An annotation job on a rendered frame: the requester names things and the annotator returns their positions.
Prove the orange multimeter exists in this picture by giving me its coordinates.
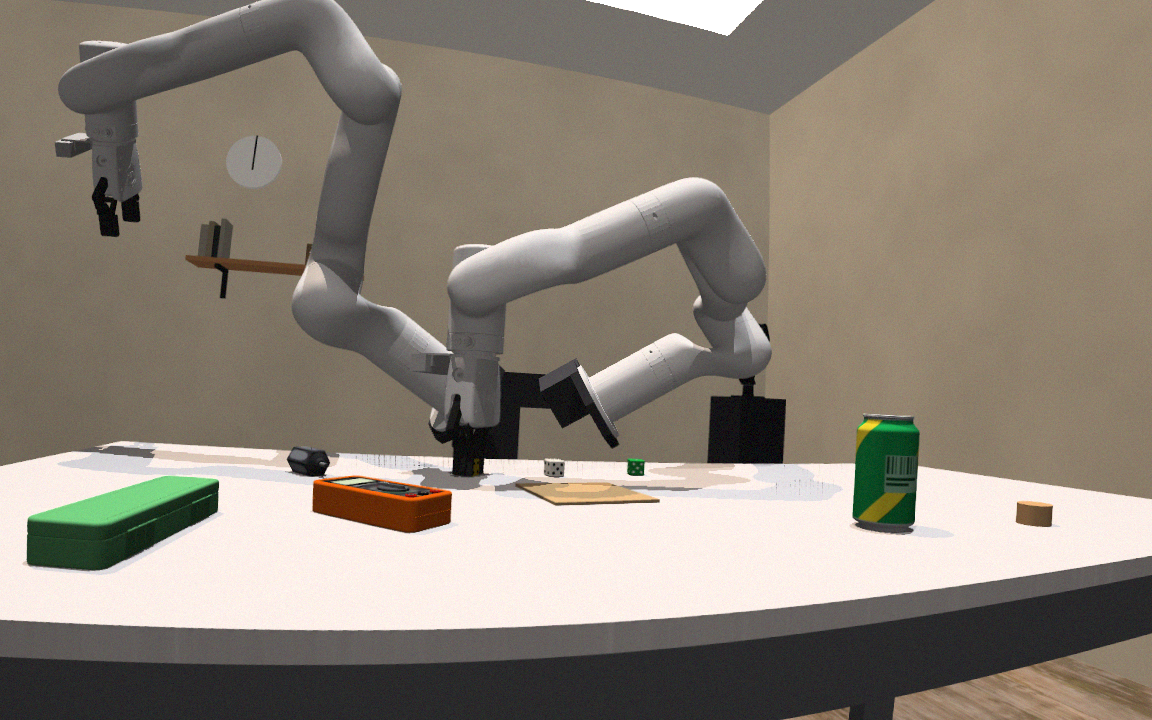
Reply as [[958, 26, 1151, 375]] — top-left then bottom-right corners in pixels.
[[312, 476, 452, 532]]

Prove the green soda can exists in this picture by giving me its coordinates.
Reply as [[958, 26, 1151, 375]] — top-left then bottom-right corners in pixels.
[[852, 414, 920, 532]]

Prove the brown cylinder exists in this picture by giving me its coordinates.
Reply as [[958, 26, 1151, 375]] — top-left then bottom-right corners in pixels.
[[1016, 501, 1053, 526]]

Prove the tan flat mat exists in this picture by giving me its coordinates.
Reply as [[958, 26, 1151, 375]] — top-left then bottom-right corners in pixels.
[[515, 482, 660, 506]]

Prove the green pencil case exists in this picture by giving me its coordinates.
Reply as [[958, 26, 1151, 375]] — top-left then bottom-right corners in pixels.
[[26, 476, 219, 570]]

